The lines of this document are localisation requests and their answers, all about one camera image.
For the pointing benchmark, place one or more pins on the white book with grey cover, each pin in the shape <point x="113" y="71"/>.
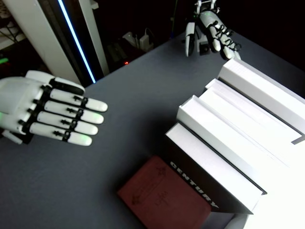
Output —
<point x="262" y="88"/>

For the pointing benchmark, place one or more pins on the black book printed CENTURY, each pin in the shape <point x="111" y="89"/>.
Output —
<point x="190" y="181"/>

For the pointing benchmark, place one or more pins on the thick white book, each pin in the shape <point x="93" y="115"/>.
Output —
<point x="238" y="119"/>

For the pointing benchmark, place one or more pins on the blue light strip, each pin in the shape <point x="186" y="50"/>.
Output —
<point x="76" y="40"/>

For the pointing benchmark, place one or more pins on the grey table cloth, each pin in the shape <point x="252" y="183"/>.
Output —
<point x="71" y="179"/>

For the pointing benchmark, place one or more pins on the white book stand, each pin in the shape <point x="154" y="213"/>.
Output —
<point x="286" y="202"/>

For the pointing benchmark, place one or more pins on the white power adapter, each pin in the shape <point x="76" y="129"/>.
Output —
<point x="145" y="41"/>

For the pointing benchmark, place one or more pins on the small white charger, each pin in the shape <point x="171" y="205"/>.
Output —
<point x="128" y="37"/>

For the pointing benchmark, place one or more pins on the black power strip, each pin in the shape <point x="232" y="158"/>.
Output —
<point x="116" y="52"/>

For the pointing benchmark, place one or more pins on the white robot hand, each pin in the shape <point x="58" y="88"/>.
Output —
<point x="21" y="95"/>
<point x="209" y="19"/>

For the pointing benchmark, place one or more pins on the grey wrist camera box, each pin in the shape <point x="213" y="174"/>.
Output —
<point x="205" y="48"/>

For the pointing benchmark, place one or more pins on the red hardcover book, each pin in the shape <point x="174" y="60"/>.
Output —
<point x="162" y="198"/>

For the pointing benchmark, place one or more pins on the white column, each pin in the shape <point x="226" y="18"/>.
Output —
<point x="35" y="35"/>

